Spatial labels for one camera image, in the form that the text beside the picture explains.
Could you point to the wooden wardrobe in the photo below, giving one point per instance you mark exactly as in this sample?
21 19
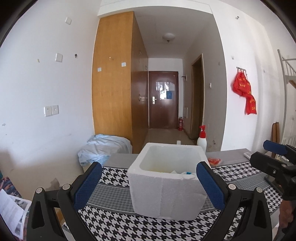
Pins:
111 92

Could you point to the person's right hand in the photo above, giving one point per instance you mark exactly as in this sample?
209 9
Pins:
286 215

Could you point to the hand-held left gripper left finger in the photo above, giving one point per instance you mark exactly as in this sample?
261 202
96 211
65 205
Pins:
87 186

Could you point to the white red pump bottle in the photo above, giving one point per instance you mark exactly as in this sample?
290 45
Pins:
202 142

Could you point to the red fire extinguisher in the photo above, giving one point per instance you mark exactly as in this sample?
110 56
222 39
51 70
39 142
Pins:
180 124

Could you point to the printed paper sheets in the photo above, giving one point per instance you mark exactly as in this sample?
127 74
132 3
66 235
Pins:
11 208

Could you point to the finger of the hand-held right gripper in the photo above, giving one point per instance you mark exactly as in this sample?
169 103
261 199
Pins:
275 147
263 163

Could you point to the papers on door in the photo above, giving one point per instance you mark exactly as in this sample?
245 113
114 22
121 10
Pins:
164 87

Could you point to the round ceiling lamp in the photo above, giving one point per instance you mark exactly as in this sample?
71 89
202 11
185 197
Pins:
168 36

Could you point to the red plastic bag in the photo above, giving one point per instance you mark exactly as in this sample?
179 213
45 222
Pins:
251 105
241 84

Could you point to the metal wall hook rack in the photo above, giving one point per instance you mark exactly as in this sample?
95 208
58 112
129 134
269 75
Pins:
241 69

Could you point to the white foam box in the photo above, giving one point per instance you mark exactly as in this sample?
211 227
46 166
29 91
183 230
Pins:
150 192

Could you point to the houndstooth tablecloth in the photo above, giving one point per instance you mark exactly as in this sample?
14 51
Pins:
138 228

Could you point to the small white wall plate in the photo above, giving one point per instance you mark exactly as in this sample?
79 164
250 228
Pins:
68 20

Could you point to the brown side door frame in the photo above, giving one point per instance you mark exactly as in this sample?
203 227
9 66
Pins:
196 97

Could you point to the dark wall bracket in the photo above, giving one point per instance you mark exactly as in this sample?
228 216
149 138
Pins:
184 77

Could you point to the red snack packet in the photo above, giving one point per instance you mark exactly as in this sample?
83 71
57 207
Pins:
214 161

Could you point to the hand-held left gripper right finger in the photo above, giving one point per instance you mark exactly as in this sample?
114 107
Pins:
211 186

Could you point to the brown wooden boards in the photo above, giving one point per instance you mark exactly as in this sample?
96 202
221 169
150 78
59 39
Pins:
274 136

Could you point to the white wall switch plate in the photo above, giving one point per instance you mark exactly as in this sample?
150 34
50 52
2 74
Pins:
59 57

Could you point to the light blue bedding pile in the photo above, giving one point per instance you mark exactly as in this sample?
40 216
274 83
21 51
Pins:
101 146

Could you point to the dark brown entrance door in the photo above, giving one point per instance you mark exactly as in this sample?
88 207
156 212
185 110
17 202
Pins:
161 113

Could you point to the white remote control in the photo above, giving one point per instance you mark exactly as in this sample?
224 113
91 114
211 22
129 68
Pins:
248 154

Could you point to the white metal bunk bed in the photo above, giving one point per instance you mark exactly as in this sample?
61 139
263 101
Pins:
292 82

